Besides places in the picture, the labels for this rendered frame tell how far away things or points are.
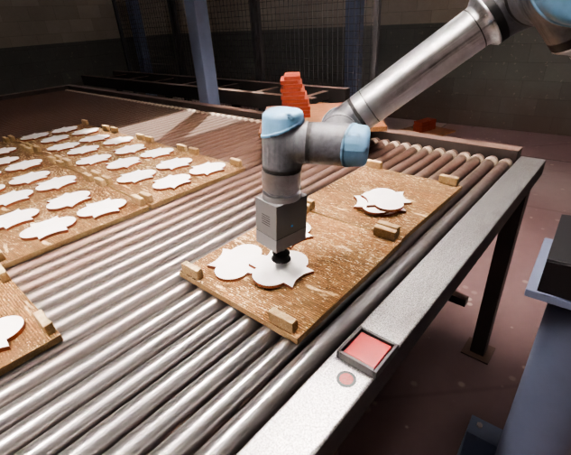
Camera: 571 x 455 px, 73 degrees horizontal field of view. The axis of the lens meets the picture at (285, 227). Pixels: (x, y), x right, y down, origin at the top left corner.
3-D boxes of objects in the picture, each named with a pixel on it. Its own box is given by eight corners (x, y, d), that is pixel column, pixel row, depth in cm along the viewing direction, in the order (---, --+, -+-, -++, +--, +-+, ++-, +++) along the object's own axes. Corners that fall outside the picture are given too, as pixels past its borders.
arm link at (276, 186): (253, 168, 73) (285, 158, 78) (254, 190, 75) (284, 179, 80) (280, 180, 68) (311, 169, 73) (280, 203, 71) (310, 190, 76)
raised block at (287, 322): (299, 329, 69) (298, 318, 68) (292, 336, 68) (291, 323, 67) (274, 316, 73) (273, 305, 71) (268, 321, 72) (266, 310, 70)
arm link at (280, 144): (306, 116, 63) (255, 114, 65) (303, 178, 69) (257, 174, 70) (310, 106, 70) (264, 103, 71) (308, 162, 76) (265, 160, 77)
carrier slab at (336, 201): (461, 190, 121) (462, 185, 120) (400, 245, 95) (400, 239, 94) (365, 169, 142) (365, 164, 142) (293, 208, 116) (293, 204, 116)
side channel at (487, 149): (517, 170, 150) (522, 146, 145) (512, 175, 146) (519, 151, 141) (77, 94, 391) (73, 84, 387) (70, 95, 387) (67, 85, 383)
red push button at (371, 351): (391, 352, 66) (391, 346, 65) (373, 374, 62) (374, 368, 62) (361, 336, 70) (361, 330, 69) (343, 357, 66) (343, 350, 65)
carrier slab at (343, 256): (401, 246, 95) (401, 240, 94) (298, 345, 68) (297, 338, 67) (292, 210, 115) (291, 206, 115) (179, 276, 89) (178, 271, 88)
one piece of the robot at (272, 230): (279, 163, 81) (279, 230, 89) (244, 174, 75) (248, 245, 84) (312, 178, 74) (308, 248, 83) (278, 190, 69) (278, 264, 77)
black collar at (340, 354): (398, 351, 66) (399, 344, 65) (375, 380, 61) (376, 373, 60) (359, 331, 71) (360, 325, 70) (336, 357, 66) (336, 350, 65)
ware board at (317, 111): (365, 105, 192) (365, 100, 191) (387, 131, 148) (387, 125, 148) (266, 109, 195) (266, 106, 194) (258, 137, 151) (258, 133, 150)
